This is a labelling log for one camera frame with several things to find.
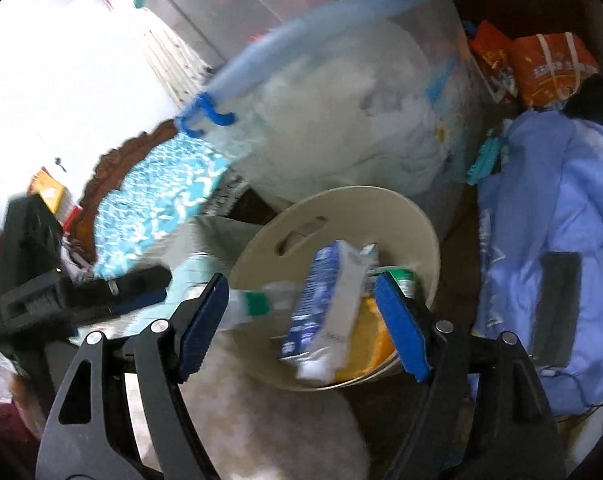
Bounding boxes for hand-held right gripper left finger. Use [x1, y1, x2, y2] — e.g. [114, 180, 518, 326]
[36, 272, 231, 480]

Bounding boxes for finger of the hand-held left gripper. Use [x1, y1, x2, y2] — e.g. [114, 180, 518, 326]
[66, 266, 173, 321]

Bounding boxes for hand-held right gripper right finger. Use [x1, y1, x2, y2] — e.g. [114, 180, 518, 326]
[374, 276, 567, 480]

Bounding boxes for yellow seasoning box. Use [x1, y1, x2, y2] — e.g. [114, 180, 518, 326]
[334, 296, 397, 383]

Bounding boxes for green drink can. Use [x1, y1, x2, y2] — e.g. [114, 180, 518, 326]
[369, 267, 422, 301]

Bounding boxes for clear plastic bottle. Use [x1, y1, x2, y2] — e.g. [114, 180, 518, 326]
[216, 280, 312, 333]

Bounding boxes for blue milk carton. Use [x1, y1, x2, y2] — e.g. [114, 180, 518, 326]
[278, 240, 379, 381]

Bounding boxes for beige trash bin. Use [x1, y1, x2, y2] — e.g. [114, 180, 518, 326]
[228, 186, 441, 392]

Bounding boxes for teal patterned duvet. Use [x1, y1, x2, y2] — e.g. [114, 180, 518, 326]
[92, 137, 237, 281]

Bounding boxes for carved wooden headboard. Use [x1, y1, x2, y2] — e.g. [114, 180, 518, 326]
[64, 121, 177, 266]

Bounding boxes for black ribbed bar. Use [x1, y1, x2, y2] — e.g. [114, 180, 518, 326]
[529, 251, 582, 368]

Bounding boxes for light blue cloth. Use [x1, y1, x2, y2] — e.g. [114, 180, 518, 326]
[474, 110, 603, 416]

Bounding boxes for teal plastic clip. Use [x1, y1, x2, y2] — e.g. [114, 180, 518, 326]
[466, 130, 502, 186]

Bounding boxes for clear storage box blue lid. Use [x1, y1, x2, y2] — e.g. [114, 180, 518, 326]
[176, 0, 487, 221]

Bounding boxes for leaf print curtain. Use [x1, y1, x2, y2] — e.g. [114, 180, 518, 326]
[96, 0, 222, 111]

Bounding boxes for small orange snack package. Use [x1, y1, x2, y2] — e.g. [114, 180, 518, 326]
[469, 20, 519, 106]

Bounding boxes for large orange snack package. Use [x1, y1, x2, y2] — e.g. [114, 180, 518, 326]
[509, 32, 602, 111]

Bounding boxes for red wall calendar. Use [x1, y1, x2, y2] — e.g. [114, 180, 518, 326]
[29, 167, 77, 226]

